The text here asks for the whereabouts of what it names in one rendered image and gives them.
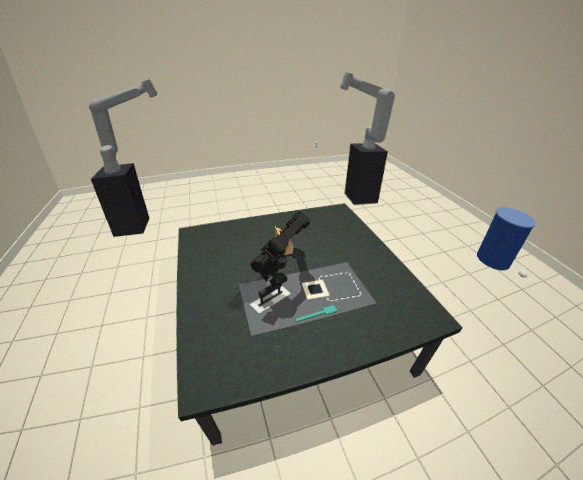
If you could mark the teal small trowel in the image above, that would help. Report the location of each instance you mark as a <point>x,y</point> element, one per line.
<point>328,310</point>

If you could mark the cream square tile with dark centre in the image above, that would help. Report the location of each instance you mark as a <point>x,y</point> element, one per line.
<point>315,289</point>

